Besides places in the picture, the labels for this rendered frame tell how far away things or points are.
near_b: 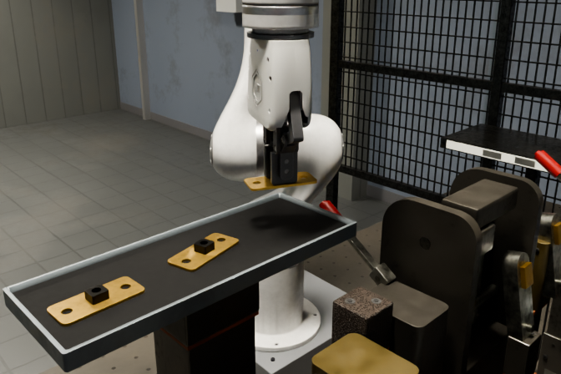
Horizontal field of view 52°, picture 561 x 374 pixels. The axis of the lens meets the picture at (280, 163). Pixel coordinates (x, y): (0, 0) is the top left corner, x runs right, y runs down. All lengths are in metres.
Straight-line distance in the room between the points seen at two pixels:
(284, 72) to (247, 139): 0.36
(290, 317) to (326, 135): 0.36
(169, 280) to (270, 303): 0.50
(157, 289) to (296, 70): 0.26
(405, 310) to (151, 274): 0.29
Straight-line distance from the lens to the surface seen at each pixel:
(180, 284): 0.59
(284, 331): 1.12
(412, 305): 0.71
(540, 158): 1.12
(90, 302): 0.57
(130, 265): 0.63
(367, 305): 0.66
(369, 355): 0.62
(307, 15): 0.62
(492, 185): 0.80
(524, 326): 0.85
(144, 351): 1.29
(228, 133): 0.95
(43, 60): 6.28
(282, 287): 1.06
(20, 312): 0.58
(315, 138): 0.96
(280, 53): 0.60
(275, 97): 0.61
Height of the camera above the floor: 1.45
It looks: 19 degrees down
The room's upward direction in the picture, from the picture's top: straight up
